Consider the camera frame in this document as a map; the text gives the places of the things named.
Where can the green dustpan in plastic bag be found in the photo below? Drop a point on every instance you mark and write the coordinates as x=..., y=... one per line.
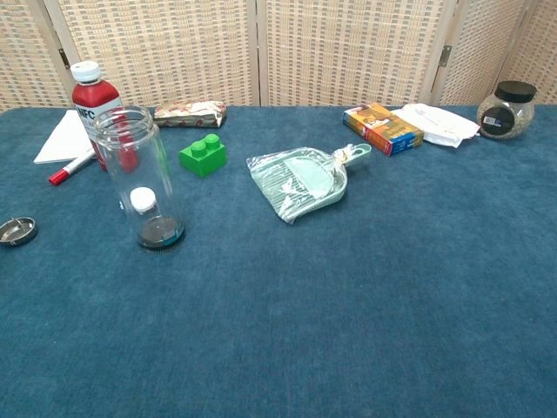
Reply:
x=296, y=183

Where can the green toy building brick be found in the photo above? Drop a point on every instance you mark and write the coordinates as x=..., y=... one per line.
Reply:
x=202, y=159

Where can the blue carpet table cover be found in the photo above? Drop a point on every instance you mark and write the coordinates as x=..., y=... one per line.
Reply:
x=304, y=305

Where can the red patterned snack pack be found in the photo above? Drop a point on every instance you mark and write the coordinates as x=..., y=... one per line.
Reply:
x=187, y=114

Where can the orange printed carton box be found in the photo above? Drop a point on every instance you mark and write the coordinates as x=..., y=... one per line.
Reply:
x=383, y=126

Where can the small white cap piece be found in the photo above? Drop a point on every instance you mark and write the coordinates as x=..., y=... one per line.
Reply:
x=142, y=200

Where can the white wet wipes pack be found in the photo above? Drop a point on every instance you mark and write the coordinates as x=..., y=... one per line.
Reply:
x=439, y=126

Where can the woven bamboo folding screen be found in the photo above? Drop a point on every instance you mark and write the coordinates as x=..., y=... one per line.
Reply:
x=174, y=43

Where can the red juice bottle white cap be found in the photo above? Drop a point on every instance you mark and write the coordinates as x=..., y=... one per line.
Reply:
x=93, y=98

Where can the red white marker pen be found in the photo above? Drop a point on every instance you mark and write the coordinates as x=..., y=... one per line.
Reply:
x=65, y=172

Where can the white paper notepad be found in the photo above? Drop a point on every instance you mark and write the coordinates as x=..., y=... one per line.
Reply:
x=65, y=139

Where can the round glass jar black lid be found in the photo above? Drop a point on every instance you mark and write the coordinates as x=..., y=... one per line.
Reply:
x=507, y=117

